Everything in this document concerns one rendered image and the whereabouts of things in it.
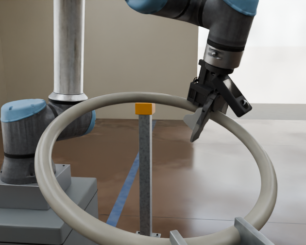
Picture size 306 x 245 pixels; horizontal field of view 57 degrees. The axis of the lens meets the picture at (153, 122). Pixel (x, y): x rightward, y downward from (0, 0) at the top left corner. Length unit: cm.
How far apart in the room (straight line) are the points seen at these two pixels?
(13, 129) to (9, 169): 14
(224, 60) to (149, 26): 629
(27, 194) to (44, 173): 56
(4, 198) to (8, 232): 14
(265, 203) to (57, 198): 35
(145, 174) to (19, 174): 116
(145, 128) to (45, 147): 144
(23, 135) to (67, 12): 45
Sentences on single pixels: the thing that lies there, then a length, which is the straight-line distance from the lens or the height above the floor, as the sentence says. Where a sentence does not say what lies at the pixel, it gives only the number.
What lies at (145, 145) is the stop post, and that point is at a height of 78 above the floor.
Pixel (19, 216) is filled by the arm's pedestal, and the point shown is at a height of 85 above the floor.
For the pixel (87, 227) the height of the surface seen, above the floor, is 111.
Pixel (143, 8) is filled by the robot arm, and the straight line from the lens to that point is 61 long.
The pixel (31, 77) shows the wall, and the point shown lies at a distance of 777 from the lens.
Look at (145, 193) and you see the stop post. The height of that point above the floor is 41.
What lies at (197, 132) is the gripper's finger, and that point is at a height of 117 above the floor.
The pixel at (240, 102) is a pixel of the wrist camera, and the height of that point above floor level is 125.
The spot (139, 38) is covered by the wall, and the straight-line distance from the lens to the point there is 694.
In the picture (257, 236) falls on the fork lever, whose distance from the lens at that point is 45.
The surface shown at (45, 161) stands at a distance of 55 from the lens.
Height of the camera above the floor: 134
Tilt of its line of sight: 12 degrees down
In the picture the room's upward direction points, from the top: straight up
